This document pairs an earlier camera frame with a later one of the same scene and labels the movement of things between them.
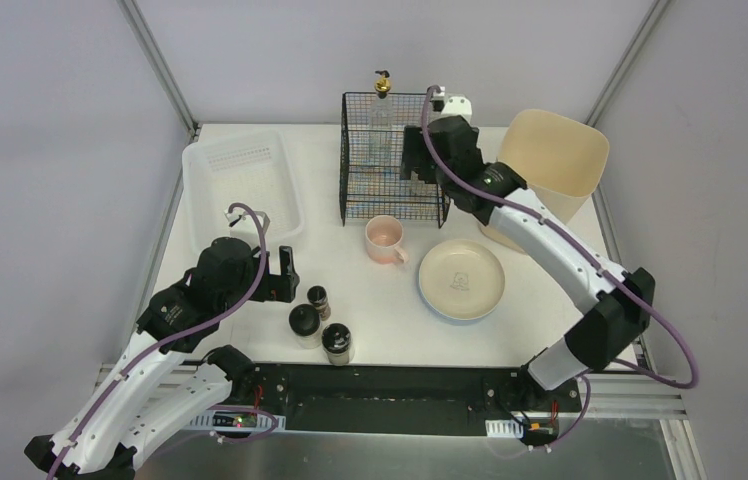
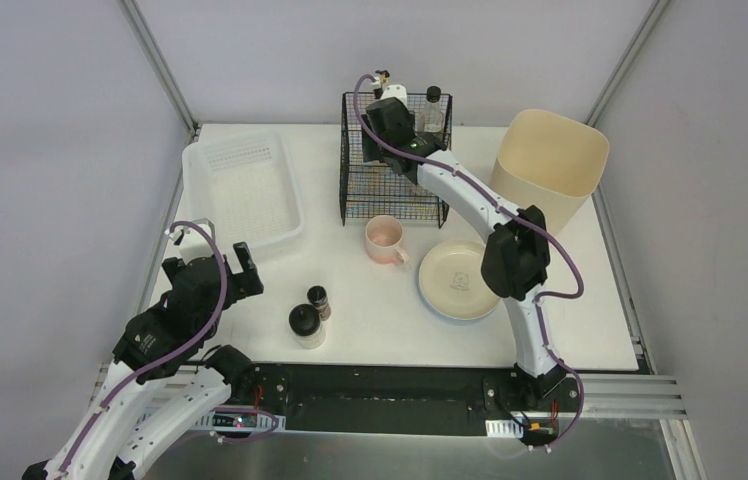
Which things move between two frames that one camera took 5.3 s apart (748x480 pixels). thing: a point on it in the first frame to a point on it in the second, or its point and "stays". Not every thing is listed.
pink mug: (383, 235) stays
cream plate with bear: (461, 279) stays
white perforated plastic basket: (252, 169) stays
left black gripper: (279, 281) to (239, 280)
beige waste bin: (562, 159) stays
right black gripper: (415, 157) to (373, 147)
